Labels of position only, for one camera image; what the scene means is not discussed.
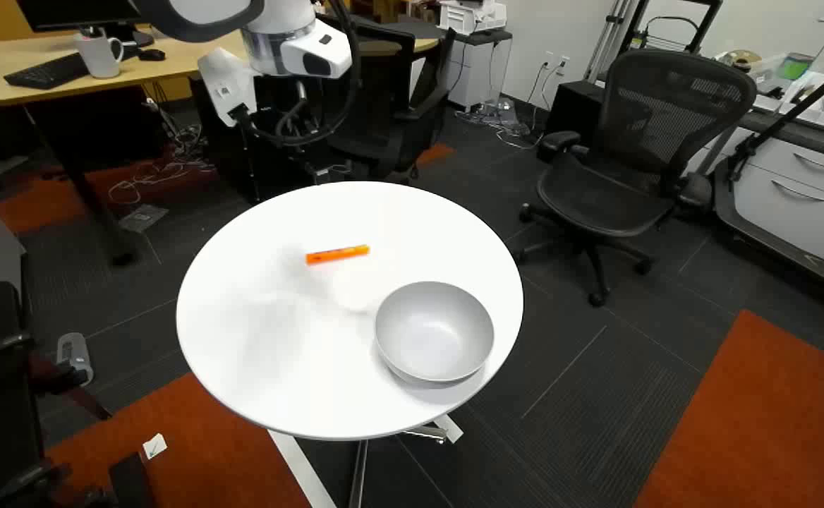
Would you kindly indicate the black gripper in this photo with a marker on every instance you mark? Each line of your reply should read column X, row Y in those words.
column 257, row 150

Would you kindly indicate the orange marker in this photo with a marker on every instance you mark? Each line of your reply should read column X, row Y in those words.
column 337, row 256

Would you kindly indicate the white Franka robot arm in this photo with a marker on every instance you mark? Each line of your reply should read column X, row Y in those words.
column 287, row 29

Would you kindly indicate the grey bowl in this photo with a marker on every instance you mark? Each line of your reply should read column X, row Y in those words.
column 433, row 332

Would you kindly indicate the wooden desk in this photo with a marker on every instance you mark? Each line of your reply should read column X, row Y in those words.
column 167, row 59

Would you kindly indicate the grey power strip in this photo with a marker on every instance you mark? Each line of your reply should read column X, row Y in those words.
column 141, row 217

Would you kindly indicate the black computer mouse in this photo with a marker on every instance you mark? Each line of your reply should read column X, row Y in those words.
column 150, row 54

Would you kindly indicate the black padded office chair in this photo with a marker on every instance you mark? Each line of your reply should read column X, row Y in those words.
column 394, row 94

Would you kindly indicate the white mug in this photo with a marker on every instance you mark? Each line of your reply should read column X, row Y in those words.
column 103, row 52

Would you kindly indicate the black keyboard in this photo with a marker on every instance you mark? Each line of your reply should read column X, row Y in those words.
column 48, row 71

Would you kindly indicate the black monitor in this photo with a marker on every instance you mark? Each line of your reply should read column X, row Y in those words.
column 75, row 12

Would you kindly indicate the white printer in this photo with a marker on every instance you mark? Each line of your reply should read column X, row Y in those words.
column 473, row 16

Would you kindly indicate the small grey plastic object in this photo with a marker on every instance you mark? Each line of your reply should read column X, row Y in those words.
column 75, row 356

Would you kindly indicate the small white paper scrap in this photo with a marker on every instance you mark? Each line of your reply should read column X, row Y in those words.
column 154, row 448

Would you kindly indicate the black box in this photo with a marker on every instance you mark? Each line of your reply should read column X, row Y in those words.
column 577, row 118

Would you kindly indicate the white table base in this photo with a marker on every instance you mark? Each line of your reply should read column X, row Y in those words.
column 299, row 469

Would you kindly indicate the black mesh office chair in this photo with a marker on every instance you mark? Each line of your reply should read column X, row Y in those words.
column 618, row 188

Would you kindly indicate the black electric scooter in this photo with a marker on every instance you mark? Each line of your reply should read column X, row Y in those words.
column 789, row 118

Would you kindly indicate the white drawer cabinet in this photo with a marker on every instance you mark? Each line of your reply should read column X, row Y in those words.
column 796, row 203

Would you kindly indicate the green container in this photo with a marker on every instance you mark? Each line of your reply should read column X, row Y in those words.
column 795, row 67

